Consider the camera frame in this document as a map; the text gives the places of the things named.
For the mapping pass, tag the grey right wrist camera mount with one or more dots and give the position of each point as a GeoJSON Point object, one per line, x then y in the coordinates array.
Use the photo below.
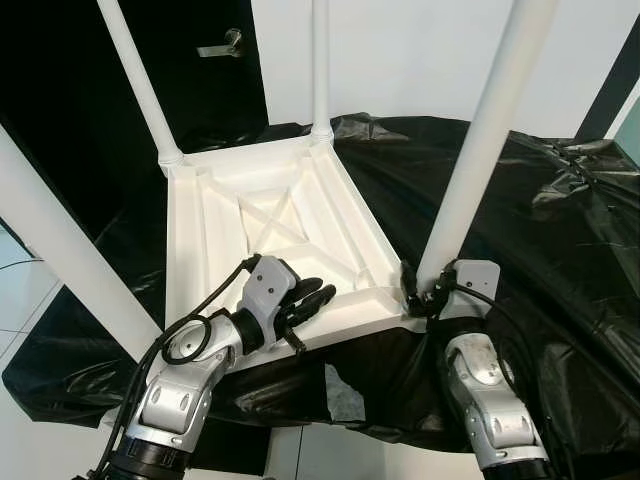
{"type": "Point", "coordinates": [475, 278]}

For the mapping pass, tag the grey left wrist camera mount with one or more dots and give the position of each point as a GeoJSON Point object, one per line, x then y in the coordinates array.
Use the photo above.
{"type": "Point", "coordinates": [265, 285]}

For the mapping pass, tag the teal glass panel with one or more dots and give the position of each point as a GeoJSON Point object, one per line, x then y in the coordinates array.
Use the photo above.
{"type": "Point", "coordinates": [631, 135]}

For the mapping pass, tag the black plastic cover sheet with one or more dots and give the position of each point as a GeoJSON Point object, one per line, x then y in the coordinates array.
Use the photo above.
{"type": "Point", "coordinates": [560, 300]}

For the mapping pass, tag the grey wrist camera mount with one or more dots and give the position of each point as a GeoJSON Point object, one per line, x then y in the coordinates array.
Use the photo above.
{"type": "Point", "coordinates": [265, 285]}
{"type": "Point", "coordinates": [475, 278]}

